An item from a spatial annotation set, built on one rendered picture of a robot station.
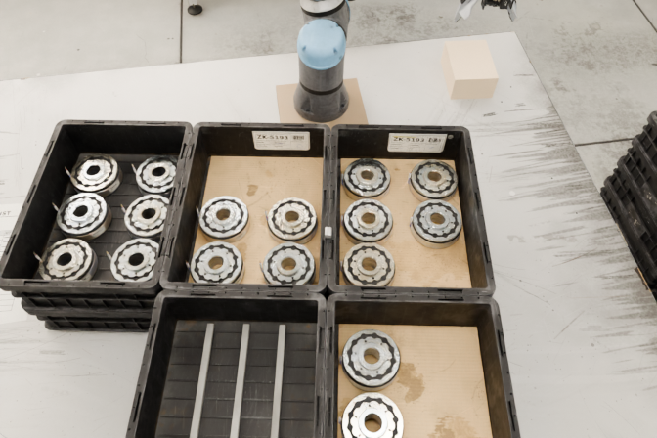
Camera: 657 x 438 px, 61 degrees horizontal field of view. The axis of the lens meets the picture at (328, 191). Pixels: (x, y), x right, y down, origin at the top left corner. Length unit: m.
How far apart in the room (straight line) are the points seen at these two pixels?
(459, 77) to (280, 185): 0.62
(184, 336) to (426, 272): 0.48
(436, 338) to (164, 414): 0.50
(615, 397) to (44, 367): 1.15
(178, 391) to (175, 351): 0.07
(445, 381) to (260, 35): 2.21
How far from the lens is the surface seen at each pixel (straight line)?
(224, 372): 1.06
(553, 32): 3.14
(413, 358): 1.06
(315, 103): 1.45
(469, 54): 1.66
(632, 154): 2.05
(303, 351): 1.06
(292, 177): 1.25
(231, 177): 1.26
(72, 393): 1.27
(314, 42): 1.37
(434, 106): 1.60
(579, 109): 2.77
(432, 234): 1.15
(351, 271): 1.09
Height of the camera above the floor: 1.83
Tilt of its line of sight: 55 degrees down
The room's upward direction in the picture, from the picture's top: straight up
